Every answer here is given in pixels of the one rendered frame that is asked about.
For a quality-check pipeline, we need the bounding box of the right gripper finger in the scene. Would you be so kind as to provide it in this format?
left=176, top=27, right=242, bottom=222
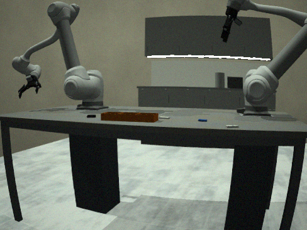
left=18, top=83, right=30, bottom=99
left=31, top=81, right=41, bottom=93

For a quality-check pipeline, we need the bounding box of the orange bin rack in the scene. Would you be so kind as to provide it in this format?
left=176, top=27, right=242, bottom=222
left=101, top=112, right=159, bottom=123

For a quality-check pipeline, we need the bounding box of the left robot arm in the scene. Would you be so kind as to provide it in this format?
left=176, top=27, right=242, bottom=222
left=226, top=0, right=307, bottom=116

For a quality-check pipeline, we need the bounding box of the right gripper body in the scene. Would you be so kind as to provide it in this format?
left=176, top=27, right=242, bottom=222
left=27, top=76, right=37, bottom=88

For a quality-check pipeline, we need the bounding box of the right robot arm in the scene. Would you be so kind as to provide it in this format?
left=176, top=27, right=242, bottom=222
left=12, top=1, right=109, bottom=110

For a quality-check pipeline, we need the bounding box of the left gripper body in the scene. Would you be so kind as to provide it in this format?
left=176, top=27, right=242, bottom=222
left=225, top=8, right=238, bottom=21

